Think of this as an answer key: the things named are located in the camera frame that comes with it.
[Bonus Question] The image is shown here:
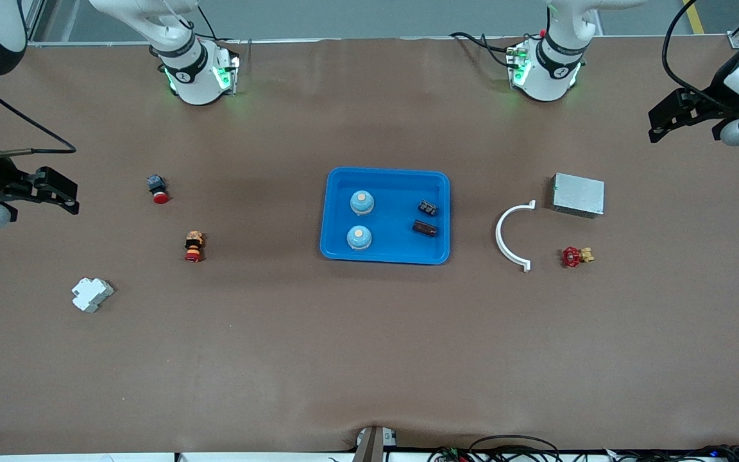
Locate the silver metal box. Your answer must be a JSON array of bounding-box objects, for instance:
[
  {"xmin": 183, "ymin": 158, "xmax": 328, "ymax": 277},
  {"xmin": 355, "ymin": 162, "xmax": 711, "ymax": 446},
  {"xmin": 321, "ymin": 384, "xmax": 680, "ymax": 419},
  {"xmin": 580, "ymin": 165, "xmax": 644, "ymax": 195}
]
[{"xmin": 550, "ymin": 172, "xmax": 606, "ymax": 219}]

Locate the white curved plastic bracket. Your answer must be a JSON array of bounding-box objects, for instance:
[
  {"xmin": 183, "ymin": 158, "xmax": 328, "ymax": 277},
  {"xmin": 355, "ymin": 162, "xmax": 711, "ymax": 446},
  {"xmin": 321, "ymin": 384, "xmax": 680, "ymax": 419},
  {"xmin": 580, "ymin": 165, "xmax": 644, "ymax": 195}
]
[{"xmin": 495, "ymin": 200, "xmax": 537, "ymax": 274}]

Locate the red handle brass valve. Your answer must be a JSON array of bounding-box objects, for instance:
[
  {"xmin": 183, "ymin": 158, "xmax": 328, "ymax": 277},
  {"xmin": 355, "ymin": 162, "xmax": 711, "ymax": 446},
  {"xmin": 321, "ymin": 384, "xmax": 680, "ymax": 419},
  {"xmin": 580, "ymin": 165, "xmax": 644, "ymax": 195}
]
[{"xmin": 561, "ymin": 246, "xmax": 596, "ymax": 269}]

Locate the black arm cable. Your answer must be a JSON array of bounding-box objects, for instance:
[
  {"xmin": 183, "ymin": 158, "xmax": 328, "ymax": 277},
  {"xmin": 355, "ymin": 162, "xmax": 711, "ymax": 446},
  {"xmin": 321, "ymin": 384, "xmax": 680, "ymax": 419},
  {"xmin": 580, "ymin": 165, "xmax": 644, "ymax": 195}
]
[
  {"xmin": 662, "ymin": 0, "xmax": 739, "ymax": 114},
  {"xmin": 0, "ymin": 74, "xmax": 78, "ymax": 157}
]

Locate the white circuit breaker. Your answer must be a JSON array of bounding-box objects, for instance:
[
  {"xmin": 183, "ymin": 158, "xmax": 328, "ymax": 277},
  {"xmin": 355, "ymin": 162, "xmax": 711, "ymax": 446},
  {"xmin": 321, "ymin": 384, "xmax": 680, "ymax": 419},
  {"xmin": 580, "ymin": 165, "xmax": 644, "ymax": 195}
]
[{"xmin": 72, "ymin": 277, "xmax": 115, "ymax": 314}]

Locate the blue plastic tray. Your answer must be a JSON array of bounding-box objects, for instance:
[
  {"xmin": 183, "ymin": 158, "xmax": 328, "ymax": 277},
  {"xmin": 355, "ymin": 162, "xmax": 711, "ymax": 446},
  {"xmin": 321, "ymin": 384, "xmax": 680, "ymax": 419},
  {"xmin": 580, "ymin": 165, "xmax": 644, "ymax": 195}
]
[{"xmin": 319, "ymin": 167, "xmax": 452, "ymax": 266}]

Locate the black cable bundle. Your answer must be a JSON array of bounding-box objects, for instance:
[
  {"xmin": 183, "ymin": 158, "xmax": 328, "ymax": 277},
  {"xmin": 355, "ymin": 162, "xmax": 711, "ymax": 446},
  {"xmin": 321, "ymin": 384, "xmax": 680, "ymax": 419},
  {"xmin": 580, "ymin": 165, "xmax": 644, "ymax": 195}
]
[{"xmin": 427, "ymin": 434, "xmax": 739, "ymax": 462}]

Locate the red button yellow-topped switch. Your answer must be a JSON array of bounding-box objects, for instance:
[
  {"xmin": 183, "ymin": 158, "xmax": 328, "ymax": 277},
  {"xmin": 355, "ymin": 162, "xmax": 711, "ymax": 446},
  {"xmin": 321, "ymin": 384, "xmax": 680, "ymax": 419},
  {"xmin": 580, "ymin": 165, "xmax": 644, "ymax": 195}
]
[{"xmin": 184, "ymin": 231, "xmax": 206, "ymax": 264}]

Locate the white table edge rail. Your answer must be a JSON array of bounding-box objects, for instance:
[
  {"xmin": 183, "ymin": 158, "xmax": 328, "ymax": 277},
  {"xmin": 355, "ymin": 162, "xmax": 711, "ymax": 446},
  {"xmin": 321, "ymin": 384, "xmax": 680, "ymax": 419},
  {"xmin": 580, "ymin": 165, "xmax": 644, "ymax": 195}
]
[{"xmin": 0, "ymin": 452, "xmax": 431, "ymax": 462}]

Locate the black base cable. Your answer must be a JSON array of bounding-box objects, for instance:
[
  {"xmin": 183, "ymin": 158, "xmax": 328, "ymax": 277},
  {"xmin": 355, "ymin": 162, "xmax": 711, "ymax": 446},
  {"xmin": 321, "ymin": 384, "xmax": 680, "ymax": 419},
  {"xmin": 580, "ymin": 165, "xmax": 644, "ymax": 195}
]
[
  {"xmin": 198, "ymin": 5, "xmax": 253, "ymax": 66},
  {"xmin": 450, "ymin": 31, "xmax": 521, "ymax": 70}
]

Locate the brown table cover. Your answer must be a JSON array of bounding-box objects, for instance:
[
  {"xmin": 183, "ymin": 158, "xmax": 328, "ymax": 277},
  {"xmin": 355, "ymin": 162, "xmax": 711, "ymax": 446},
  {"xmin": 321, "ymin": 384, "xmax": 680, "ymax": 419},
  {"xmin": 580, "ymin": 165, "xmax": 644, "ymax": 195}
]
[{"xmin": 0, "ymin": 35, "xmax": 739, "ymax": 454}]

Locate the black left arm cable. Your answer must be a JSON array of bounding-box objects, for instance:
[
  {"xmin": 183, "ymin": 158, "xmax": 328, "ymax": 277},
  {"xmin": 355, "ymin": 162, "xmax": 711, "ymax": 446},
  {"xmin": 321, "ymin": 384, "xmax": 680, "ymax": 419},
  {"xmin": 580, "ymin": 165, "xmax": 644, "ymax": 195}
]
[{"xmin": 662, "ymin": 0, "xmax": 739, "ymax": 114}]

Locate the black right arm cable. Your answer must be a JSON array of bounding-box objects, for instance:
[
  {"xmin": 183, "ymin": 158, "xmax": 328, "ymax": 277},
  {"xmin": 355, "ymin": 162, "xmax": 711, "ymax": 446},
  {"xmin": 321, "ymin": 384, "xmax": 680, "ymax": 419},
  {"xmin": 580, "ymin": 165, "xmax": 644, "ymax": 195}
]
[{"xmin": 0, "ymin": 74, "xmax": 78, "ymax": 157}]

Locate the red button black switch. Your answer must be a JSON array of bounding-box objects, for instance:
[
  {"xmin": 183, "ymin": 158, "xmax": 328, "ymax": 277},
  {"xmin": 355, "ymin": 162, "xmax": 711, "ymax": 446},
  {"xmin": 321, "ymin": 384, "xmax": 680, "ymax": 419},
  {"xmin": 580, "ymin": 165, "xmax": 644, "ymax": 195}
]
[{"xmin": 146, "ymin": 174, "xmax": 171, "ymax": 205}]

